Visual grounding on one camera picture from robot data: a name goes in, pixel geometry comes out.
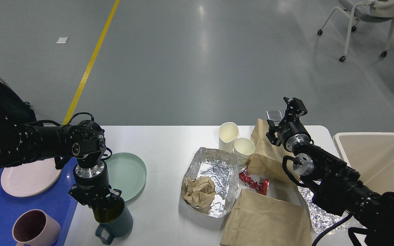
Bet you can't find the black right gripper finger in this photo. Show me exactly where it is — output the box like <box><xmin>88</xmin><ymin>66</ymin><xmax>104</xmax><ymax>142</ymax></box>
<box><xmin>283</xmin><ymin>97</ymin><xmax>308</xmax><ymax>124</ymax></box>
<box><xmin>266</xmin><ymin>119</ymin><xmax>280</xmax><ymax>146</ymax></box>

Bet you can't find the red foil wrapper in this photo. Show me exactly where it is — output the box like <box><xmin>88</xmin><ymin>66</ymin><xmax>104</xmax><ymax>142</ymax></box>
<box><xmin>239</xmin><ymin>169</ymin><xmax>269</xmax><ymax>196</ymax></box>

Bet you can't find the grey metal floor plate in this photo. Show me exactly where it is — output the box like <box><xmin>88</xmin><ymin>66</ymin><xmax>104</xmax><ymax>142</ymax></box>
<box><xmin>266</xmin><ymin>110</ymin><xmax>285</xmax><ymax>125</ymax></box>

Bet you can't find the aluminium foil tray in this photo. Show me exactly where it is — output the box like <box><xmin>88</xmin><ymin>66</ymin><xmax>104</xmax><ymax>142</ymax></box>
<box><xmin>180</xmin><ymin>147</ymin><xmax>239</xmax><ymax>218</ymax></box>

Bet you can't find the crumpled brown paper napkin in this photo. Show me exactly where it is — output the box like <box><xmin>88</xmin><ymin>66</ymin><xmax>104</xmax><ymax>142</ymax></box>
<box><xmin>181</xmin><ymin>176</ymin><xmax>215</xmax><ymax>208</ymax></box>

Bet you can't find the crumpled aluminium foil sheet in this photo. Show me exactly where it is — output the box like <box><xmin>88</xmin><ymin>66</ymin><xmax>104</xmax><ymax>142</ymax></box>
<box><xmin>297</xmin><ymin>187</ymin><xmax>363</xmax><ymax>234</ymax></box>

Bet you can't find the tall white paper cup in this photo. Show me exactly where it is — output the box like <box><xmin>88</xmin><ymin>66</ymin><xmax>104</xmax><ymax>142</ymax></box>
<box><xmin>218</xmin><ymin>122</ymin><xmax>239</xmax><ymax>153</ymax></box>

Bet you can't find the beige plastic bin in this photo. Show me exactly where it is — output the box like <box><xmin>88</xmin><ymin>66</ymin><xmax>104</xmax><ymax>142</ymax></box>
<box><xmin>333</xmin><ymin>132</ymin><xmax>394</xmax><ymax>194</ymax></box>

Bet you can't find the brown paper bag rear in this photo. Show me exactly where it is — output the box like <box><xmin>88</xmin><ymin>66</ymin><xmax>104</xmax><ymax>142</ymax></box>
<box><xmin>248</xmin><ymin>119</ymin><xmax>294</xmax><ymax>185</ymax></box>

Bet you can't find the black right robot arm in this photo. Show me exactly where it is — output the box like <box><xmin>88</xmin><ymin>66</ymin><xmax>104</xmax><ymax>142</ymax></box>
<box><xmin>266</xmin><ymin>97</ymin><xmax>394</xmax><ymax>246</ymax></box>

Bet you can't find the pink mug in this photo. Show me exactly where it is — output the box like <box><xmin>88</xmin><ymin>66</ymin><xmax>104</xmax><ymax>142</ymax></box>
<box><xmin>12</xmin><ymin>209</ymin><xmax>61</xmax><ymax>246</ymax></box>

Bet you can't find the brown paper bag front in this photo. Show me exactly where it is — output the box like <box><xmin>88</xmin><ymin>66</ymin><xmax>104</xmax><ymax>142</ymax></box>
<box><xmin>220</xmin><ymin>189</ymin><xmax>312</xmax><ymax>246</ymax></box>

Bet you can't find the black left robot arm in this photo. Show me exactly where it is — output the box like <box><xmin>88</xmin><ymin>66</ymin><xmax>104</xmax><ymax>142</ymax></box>
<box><xmin>0</xmin><ymin>113</ymin><xmax>121</xmax><ymax>210</ymax></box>

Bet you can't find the short white paper cup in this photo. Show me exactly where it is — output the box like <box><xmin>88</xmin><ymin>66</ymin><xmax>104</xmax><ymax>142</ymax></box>
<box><xmin>234</xmin><ymin>138</ymin><xmax>256</xmax><ymax>170</ymax></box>

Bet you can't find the brown paper bag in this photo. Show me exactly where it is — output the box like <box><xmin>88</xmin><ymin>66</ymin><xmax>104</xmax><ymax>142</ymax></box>
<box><xmin>220</xmin><ymin>189</ymin><xmax>312</xmax><ymax>246</ymax></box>
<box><xmin>248</xmin><ymin>119</ymin><xmax>294</xmax><ymax>185</ymax></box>

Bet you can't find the blue plastic tray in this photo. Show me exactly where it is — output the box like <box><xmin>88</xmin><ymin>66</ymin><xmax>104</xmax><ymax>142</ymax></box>
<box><xmin>0</xmin><ymin>158</ymin><xmax>77</xmax><ymax>246</ymax></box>

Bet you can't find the mint green plate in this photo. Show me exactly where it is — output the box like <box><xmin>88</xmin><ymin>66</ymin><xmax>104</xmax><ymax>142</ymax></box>
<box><xmin>105</xmin><ymin>152</ymin><xmax>147</xmax><ymax>202</ymax></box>

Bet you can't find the teal mug yellow inside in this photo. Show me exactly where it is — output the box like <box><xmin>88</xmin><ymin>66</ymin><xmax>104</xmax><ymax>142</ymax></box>
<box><xmin>93</xmin><ymin>198</ymin><xmax>133</xmax><ymax>245</ymax></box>

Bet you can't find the pink plate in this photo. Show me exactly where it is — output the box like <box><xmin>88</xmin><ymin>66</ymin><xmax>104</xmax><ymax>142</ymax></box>
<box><xmin>0</xmin><ymin>158</ymin><xmax>61</xmax><ymax>197</ymax></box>

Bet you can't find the grey office chair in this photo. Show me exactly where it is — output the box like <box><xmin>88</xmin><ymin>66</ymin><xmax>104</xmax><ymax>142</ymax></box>
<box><xmin>317</xmin><ymin>0</ymin><xmax>394</xmax><ymax>62</ymax></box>

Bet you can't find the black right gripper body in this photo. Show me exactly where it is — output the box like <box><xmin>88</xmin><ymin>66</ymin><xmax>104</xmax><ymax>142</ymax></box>
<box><xmin>278</xmin><ymin>121</ymin><xmax>312</xmax><ymax>152</ymax></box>

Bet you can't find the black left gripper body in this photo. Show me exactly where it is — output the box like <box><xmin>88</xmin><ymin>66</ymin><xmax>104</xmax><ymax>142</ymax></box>
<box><xmin>73</xmin><ymin>161</ymin><xmax>112</xmax><ymax>209</ymax></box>

